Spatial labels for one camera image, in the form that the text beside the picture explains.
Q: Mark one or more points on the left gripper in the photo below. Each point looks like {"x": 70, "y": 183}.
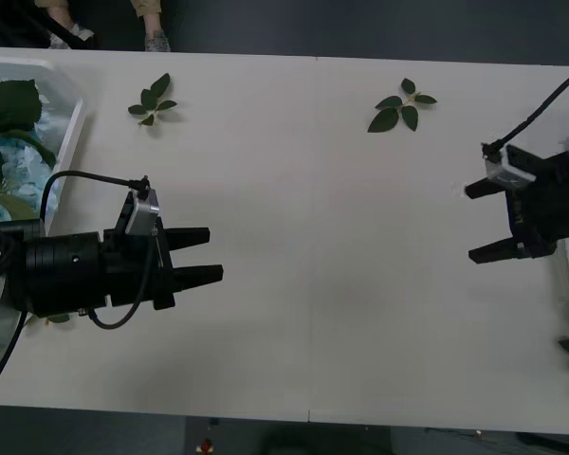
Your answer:
{"x": 137, "y": 270}

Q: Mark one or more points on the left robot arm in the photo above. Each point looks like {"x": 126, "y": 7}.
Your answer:
{"x": 61, "y": 270}

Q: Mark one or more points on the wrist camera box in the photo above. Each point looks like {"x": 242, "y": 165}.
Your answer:
{"x": 507, "y": 166}
{"x": 144, "y": 213}

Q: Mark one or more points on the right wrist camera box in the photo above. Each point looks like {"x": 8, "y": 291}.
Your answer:
{"x": 507, "y": 166}

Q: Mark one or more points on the person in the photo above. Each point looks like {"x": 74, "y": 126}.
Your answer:
{"x": 154, "y": 40}

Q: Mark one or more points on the loose green leaf twig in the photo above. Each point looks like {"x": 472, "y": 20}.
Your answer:
{"x": 160, "y": 86}
{"x": 384, "y": 121}
{"x": 57, "y": 318}

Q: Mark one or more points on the small red object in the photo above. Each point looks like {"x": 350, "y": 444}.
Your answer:
{"x": 205, "y": 446}

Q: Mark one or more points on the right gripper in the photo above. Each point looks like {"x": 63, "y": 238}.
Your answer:
{"x": 545, "y": 213}

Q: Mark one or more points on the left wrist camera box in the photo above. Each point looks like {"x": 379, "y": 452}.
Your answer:
{"x": 144, "y": 213}

